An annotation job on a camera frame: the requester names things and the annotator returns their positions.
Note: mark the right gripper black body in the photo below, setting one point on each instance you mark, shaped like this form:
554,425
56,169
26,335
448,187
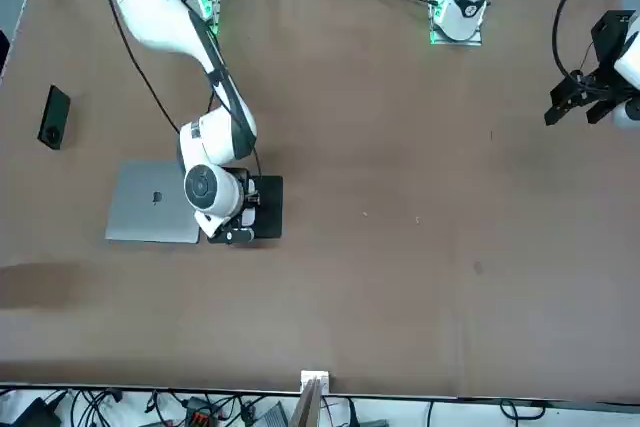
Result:
250,187

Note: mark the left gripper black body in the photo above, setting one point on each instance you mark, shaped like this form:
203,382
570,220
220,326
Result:
607,42

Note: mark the dark green model phone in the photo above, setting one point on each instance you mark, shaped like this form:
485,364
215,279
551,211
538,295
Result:
54,117

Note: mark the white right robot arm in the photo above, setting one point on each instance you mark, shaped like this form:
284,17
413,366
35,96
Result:
150,12

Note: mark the black mouse pad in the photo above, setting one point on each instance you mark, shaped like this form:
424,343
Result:
270,207

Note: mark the grey closed laptop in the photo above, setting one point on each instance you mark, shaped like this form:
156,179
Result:
145,217

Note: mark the orange and black hub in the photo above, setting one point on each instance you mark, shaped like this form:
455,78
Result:
202,412

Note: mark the grey power adapter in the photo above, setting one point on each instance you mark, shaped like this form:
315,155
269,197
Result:
274,416

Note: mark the black power adapter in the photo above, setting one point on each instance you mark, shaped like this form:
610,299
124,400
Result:
32,414

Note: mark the white post bracket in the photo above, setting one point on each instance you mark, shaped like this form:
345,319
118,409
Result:
322,378

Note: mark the aluminium frame post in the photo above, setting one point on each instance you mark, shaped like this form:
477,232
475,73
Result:
307,407

